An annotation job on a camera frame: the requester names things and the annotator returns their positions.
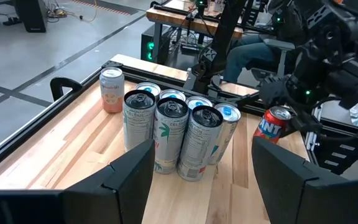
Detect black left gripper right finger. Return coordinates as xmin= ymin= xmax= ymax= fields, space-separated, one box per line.
xmin=251 ymin=136 xmax=358 ymax=224

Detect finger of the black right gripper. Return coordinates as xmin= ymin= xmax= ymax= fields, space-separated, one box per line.
xmin=290 ymin=108 xmax=323 ymax=134
xmin=259 ymin=76 xmax=293 ymax=108

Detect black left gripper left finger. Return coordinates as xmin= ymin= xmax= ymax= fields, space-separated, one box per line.
xmin=0 ymin=139 xmax=156 ymax=224

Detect red Fanta can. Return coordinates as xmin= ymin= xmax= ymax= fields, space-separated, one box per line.
xmin=252 ymin=106 xmax=292 ymax=144

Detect silver blue slim can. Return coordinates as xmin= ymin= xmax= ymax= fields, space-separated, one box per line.
xmin=185 ymin=95 xmax=213 ymax=111
xmin=208 ymin=102 xmax=242 ymax=166
xmin=159 ymin=89 xmax=186 ymax=103
xmin=134 ymin=82 xmax=162 ymax=97

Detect white Celsius can black lid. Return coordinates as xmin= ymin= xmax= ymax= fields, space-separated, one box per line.
xmin=122 ymin=89 xmax=157 ymax=152
xmin=177 ymin=105 xmax=224 ymax=182
xmin=153 ymin=97 xmax=190 ymax=175

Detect peach white Spindrift can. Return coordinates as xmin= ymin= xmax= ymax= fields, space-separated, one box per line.
xmin=99 ymin=67 xmax=126 ymax=114

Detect person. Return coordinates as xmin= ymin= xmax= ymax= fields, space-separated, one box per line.
xmin=222 ymin=33 xmax=281 ymax=84

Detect grey office chair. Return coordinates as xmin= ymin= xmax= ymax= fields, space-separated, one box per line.
xmin=250 ymin=37 xmax=297 ymax=86

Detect neighbouring wooden rig table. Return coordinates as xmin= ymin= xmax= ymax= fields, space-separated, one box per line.
xmin=145 ymin=0 xmax=245 ymax=40

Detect black computer green lights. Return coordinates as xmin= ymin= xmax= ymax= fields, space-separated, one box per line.
xmin=140 ymin=24 xmax=171 ymax=63

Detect black floor mat red edge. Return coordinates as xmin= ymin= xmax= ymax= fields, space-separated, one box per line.
xmin=70 ymin=0 xmax=139 ymax=16

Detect black computer tower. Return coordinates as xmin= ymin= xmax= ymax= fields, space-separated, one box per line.
xmin=13 ymin=0 xmax=48 ymax=34

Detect black aluminium table frame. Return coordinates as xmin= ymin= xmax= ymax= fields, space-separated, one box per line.
xmin=0 ymin=58 xmax=358 ymax=180

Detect black loop handle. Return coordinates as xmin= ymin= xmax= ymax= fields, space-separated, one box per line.
xmin=50 ymin=77 xmax=83 ymax=102

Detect tangled floor cables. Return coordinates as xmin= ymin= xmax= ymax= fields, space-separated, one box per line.
xmin=0 ymin=0 xmax=101 ymax=27

